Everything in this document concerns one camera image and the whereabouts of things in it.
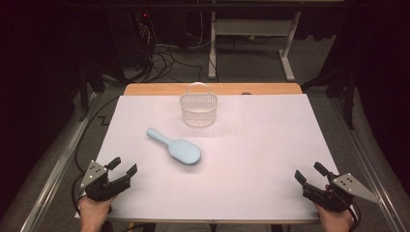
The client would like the light blue hairbrush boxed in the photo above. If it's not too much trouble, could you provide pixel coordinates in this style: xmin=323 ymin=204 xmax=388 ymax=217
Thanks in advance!
xmin=146 ymin=128 xmax=202 ymax=166

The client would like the black floor cable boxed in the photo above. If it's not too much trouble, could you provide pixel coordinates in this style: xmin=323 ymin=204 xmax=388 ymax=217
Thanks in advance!
xmin=73 ymin=96 xmax=121 ymax=173

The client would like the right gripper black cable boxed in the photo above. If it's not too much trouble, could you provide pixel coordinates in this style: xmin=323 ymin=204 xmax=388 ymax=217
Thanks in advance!
xmin=348 ymin=201 xmax=363 ymax=230

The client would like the tangle of floor cables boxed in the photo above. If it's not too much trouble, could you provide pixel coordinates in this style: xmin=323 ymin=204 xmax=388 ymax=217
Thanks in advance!
xmin=134 ymin=12 xmax=214 ymax=83

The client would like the person's left hand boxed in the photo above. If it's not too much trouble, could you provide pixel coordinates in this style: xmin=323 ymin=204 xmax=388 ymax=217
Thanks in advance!
xmin=77 ymin=194 xmax=116 ymax=228

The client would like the person's right hand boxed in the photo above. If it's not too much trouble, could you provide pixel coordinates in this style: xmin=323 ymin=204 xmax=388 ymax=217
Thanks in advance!
xmin=313 ymin=202 xmax=356 ymax=230

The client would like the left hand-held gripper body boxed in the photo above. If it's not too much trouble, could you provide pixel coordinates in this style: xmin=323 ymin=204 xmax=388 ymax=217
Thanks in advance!
xmin=79 ymin=159 xmax=128 ymax=203

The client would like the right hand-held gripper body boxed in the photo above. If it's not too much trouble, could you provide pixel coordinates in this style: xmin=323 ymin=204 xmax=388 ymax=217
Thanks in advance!
xmin=307 ymin=172 xmax=382 ymax=214

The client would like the white metal desk frame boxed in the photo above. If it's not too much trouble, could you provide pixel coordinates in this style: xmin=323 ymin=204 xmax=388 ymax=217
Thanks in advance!
xmin=207 ymin=0 xmax=303 ymax=82

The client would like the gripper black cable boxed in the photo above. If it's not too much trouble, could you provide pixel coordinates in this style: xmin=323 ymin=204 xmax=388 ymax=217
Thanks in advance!
xmin=348 ymin=201 xmax=363 ymax=230
xmin=71 ymin=173 xmax=88 ymax=215

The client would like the black metal stand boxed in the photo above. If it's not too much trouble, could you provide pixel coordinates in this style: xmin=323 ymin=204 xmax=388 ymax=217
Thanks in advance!
xmin=76 ymin=59 xmax=128 ymax=123
xmin=300 ymin=64 xmax=358 ymax=131

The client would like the black computer case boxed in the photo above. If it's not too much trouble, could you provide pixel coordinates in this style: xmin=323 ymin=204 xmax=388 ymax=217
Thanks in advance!
xmin=107 ymin=9 xmax=156 ymax=72

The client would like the white plastic mesh basket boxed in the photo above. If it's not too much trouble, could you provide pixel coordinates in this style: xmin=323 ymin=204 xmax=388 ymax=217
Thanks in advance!
xmin=179 ymin=81 xmax=219 ymax=128

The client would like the white table cover board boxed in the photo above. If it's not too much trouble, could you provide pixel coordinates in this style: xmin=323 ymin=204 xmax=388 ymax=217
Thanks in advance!
xmin=74 ymin=94 xmax=344 ymax=224

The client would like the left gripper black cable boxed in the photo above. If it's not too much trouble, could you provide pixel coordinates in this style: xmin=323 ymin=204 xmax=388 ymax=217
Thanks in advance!
xmin=71 ymin=173 xmax=88 ymax=215

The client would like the aluminium floor rail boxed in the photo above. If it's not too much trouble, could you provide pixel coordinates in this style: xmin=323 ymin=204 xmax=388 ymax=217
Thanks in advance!
xmin=328 ymin=96 xmax=410 ymax=232
xmin=18 ymin=92 xmax=99 ymax=232

